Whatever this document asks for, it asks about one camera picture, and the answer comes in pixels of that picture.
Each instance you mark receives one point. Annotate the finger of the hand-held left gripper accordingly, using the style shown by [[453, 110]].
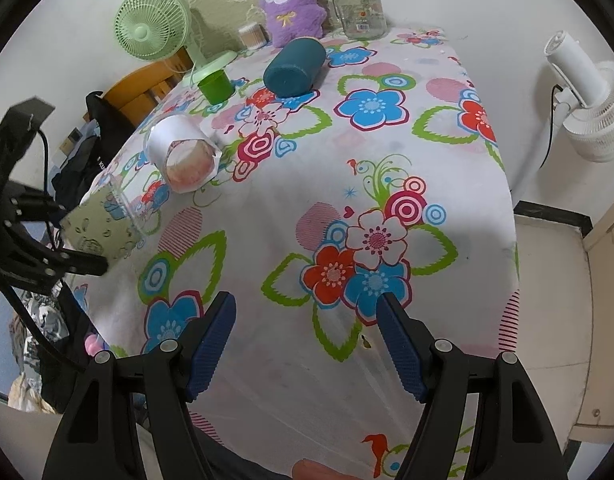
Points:
[[82, 264], [39, 202]]

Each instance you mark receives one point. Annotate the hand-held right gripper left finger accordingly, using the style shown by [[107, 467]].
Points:
[[212, 347]]

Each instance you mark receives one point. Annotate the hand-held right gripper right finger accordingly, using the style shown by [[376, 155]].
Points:
[[402, 352]]

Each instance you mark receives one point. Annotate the white paper-wrapped cup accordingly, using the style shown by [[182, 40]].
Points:
[[177, 140]]

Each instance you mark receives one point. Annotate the small green cup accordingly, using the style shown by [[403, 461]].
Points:
[[214, 85]]

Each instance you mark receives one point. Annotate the teal cylindrical cup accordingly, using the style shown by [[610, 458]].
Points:
[[294, 67]]

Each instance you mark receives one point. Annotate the black and white patterned cloth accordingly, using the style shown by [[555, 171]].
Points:
[[44, 312]]

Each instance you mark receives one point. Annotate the black bag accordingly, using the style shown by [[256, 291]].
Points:
[[99, 125]]

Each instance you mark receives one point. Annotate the wooden chair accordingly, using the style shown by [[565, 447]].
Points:
[[137, 90]]

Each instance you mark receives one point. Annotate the floral printed tablecloth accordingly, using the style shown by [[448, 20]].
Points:
[[287, 185]]

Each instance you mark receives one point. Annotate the green desk fan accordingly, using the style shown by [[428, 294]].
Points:
[[147, 32]]

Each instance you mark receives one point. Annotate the white cabinet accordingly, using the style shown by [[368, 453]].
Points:
[[607, 320]]

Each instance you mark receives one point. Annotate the cotton swab container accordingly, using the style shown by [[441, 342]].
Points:
[[253, 36]]

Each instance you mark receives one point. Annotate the purple plush toy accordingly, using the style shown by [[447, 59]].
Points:
[[289, 5]]

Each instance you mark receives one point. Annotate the white standing fan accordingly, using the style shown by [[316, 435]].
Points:
[[582, 90]]

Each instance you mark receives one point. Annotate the clear glass jar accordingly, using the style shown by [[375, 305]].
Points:
[[359, 7]]

